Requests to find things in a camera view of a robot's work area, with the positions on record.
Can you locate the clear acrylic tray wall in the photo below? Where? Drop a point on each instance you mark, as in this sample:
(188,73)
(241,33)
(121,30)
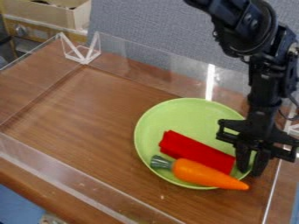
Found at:
(70,105)

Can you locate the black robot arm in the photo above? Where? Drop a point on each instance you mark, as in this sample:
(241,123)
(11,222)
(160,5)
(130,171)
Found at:
(253,36)

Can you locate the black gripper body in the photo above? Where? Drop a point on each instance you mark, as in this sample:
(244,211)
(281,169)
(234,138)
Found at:
(260,130)

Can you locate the orange toy carrot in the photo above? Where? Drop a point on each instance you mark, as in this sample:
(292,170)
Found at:
(198,174)

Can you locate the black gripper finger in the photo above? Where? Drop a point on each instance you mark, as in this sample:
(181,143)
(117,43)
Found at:
(261,162)
(244,154)

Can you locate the red plastic block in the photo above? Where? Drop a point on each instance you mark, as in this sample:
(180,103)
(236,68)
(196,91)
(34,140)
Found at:
(180,146)

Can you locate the green plastic plate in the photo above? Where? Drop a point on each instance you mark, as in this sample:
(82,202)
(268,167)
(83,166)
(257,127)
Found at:
(193,117)

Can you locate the wooden shelf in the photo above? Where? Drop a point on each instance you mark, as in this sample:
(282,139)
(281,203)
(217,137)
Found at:
(22,34)

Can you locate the cardboard box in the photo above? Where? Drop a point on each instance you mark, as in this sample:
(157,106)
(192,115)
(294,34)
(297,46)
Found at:
(65,13)

